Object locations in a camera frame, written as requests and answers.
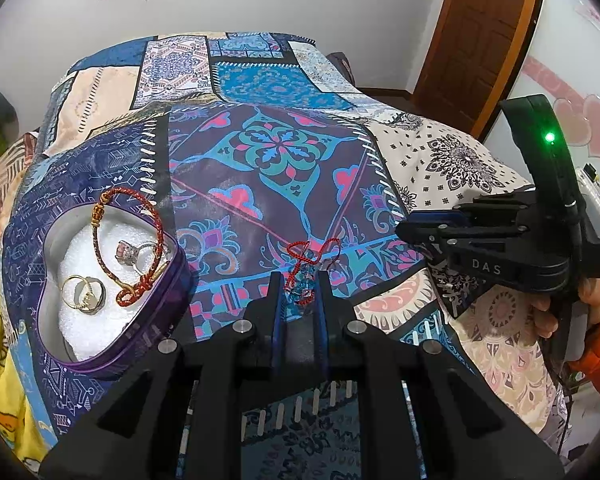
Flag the grey bag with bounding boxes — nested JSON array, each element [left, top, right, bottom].
[[330, 51, 356, 83]]

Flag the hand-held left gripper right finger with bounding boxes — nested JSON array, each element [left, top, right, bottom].
[[316, 271, 566, 480]]

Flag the striped cloth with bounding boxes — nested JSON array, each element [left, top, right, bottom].
[[0, 132, 41, 226]]

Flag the purple heart-shaped tin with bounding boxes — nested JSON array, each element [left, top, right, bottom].
[[37, 205, 193, 376]]

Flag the person's right hand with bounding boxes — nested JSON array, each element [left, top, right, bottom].
[[529, 276, 600, 339]]

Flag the white wardrobe door pink hearts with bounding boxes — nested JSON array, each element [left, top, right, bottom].
[[480, 0, 600, 211]]

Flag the silver band ring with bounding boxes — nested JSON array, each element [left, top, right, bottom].
[[77, 280, 107, 315]]

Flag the red string bracelet blue beads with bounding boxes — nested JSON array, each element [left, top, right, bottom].
[[285, 239, 343, 306]]

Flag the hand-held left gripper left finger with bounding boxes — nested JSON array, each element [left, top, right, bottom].
[[39, 271, 287, 480]]

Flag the yellow blanket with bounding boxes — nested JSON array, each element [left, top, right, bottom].
[[0, 240, 51, 466]]

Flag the red and gold braided bracelet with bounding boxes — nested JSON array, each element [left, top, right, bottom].
[[91, 187, 168, 308]]

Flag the brown wooden door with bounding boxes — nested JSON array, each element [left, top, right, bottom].
[[412, 0, 543, 136]]

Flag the silver ring with pink stone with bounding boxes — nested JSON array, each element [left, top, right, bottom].
[[116, 240, 171, 268]]

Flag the plain gold ring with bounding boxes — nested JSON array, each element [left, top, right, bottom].
[[61, 275, 92, 309]]

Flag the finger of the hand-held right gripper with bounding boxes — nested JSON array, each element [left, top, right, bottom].
[[396, 222, 463, 261], [409, 208, 468, 226]]

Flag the blue patchwork blanket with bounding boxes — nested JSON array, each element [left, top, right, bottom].
[[0, 31, 581, 480]]

